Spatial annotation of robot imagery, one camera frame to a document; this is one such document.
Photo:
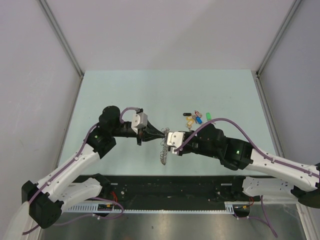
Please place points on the right aluminium corner post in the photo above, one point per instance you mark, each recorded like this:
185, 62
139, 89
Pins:
279, 35

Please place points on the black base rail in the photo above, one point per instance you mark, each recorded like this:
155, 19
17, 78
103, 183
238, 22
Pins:
213, 188

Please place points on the aluminium frame crossbar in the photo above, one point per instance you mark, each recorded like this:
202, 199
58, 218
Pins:
279, 200

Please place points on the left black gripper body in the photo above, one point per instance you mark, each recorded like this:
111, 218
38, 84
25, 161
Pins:
122, 131

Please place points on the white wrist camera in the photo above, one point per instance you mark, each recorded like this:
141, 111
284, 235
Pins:
174, 140
139, 120

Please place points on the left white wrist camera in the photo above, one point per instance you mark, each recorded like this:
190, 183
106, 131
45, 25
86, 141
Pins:
139, 120

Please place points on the white cable duct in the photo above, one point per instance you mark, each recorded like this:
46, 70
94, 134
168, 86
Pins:
93, 208

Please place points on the aluminium corner post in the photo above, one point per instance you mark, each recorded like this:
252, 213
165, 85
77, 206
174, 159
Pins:
279, 35
57, 30

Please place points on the blue key tag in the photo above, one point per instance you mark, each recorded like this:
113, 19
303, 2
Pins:
199, 120

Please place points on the yellow key tag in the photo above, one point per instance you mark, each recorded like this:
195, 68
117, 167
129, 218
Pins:
190, 123

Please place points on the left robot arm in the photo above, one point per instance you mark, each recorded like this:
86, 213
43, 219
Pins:
46, 197

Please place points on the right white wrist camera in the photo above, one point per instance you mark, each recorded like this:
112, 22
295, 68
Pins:
174, 140

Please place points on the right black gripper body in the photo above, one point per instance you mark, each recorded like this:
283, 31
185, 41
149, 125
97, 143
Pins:
194, 146

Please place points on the metal disc with keyrings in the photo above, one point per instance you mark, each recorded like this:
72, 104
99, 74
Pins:
165, 147

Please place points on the green key tag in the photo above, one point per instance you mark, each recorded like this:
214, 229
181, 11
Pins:
208, 116

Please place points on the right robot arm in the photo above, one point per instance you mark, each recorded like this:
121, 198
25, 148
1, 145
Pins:
288, 178

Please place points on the left aluminium corner post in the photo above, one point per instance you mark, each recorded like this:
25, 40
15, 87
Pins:
57, 30

